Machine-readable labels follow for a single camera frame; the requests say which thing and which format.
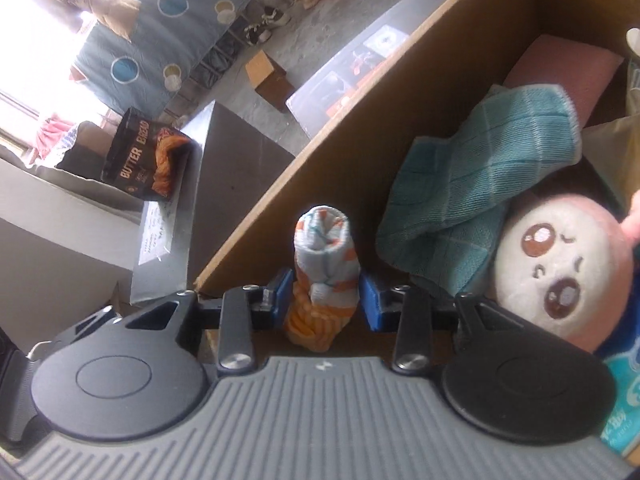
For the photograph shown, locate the pink plush toy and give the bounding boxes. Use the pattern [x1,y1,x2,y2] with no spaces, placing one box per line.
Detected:
[487,190,640,353]

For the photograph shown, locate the blue quilt with circles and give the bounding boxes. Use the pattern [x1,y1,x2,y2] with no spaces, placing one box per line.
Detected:
[70,0,278,118]

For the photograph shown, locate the small brown cardboard box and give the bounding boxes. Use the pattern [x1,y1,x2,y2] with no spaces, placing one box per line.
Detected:
[245,50,296,111]

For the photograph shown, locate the brown pants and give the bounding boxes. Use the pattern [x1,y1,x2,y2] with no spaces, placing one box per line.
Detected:
[27,0,143,43]

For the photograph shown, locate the teal checked cloth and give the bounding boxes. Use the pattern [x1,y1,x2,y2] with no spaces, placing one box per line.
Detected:
[375,84,583,297]

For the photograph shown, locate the clear bag of cotton swabs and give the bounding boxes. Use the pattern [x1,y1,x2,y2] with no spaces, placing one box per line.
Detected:
[582,55,640,211]

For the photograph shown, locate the wet wipes pack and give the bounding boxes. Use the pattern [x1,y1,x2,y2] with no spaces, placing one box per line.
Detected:
[600,332,640,457]

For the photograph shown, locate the pink hanging clothing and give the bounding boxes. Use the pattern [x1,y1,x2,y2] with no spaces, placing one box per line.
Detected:
[32,115,76,161]

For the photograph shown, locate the orange striped sock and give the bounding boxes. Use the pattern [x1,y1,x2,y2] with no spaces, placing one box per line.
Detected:
[284,205,361,353]

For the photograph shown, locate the grey cabinet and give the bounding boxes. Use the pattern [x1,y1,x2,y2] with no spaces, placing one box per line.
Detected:
[129,100,297,306]

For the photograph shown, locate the black bread snack bag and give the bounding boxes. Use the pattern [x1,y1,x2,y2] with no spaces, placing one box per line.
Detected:
[100,106,193,203]

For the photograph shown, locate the flat dark appliance carton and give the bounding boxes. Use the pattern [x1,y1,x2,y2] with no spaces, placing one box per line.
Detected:
[286,0,501,137]

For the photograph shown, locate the pink cushion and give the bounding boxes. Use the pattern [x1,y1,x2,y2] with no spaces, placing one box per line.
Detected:
[502,34,626,128]

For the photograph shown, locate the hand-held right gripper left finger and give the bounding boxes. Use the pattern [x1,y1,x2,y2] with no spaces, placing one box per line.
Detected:
[125,267,293,373]

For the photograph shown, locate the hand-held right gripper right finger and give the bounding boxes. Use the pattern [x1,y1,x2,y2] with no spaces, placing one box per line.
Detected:
[359,272,501,375]

